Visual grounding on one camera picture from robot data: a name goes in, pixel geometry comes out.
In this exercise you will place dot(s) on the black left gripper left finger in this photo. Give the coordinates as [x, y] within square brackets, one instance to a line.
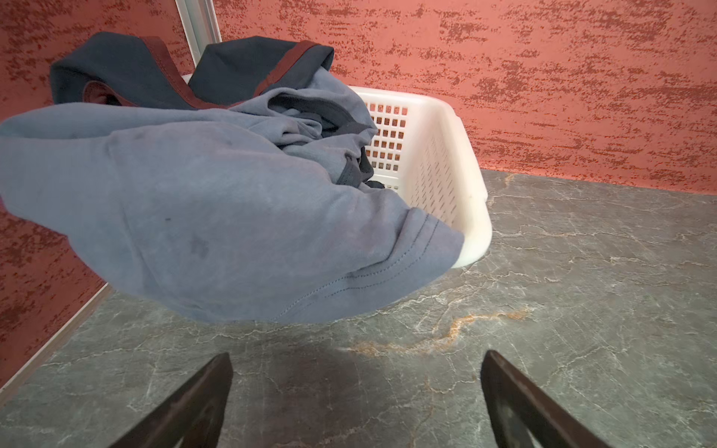
[192, 416]

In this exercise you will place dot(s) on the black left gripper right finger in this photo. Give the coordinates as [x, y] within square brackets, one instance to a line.
[522, 415]

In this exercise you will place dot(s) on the dark navy maroon-trimmed tank top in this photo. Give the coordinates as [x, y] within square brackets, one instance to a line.
[121, 70]

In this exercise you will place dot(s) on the white plastic laundry basket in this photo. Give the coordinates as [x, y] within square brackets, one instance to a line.
[437, 168]

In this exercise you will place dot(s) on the grey-blue tank top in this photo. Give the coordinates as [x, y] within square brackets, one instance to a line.
[100, 176]

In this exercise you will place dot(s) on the aluminium corner post left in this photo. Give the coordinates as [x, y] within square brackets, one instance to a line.
[200, 24]

